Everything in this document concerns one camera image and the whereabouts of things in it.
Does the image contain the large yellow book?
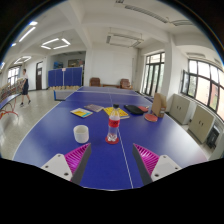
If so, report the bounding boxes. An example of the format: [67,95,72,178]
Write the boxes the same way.
[103,106,130,120]

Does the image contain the blue table with red legs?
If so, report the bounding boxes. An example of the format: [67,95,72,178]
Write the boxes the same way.
[0,93,21,120]

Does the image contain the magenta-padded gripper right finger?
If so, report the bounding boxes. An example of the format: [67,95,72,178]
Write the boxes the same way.
[132,143,183,186]

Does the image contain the blue partition boards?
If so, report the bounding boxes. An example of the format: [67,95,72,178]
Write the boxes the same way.
[47,67,84,88]

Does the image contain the ceiling lights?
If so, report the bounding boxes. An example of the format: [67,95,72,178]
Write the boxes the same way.
[0,20,72,71]

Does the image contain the colourful shelf unit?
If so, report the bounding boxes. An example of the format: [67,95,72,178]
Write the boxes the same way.
[0,82,23,101]

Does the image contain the wide dark-framed window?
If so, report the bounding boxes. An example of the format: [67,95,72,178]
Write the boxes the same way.
[181,59,224,121]

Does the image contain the clear bottle with red label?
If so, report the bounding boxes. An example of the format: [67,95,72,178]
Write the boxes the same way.
[106,103,121,143]

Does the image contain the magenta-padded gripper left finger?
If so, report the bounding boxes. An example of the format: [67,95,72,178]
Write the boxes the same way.
[40,143,93,185]

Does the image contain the beige cabinet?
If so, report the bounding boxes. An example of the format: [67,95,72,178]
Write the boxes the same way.
[188,104,216,144]
[169,93,191,125]

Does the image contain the tall dark-framed window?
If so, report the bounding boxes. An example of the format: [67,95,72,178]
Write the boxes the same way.
[142,52,166,98]

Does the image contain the small bright window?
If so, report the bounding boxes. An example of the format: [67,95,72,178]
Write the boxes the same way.
[7,66,20,86]

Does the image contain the grey patterned booklet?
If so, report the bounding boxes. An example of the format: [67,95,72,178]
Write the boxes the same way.
[83,104,105,113]

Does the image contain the brown cardboard box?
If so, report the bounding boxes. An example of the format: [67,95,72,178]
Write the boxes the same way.
[151,92,168,118]

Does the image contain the small yellow and blue book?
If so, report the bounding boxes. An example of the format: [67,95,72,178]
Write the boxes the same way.
[69,107,94,119]

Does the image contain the white plastic cup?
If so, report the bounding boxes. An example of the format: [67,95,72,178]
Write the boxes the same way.
[73,124,90,144]

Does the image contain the flat round red coaster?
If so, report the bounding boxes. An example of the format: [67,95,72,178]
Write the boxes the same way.
[105,135,120,145]

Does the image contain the black paddle case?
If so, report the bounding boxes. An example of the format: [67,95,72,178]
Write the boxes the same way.
[123,104,145,116]

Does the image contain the dark door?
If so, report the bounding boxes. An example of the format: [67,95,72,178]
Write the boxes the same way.
[35,61,44,91]

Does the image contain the person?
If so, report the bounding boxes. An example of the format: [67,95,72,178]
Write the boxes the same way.
[19,68,32,107]

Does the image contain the brown armchair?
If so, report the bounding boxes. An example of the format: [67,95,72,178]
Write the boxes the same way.
[119,78,132,90]
[89,77,102,88]

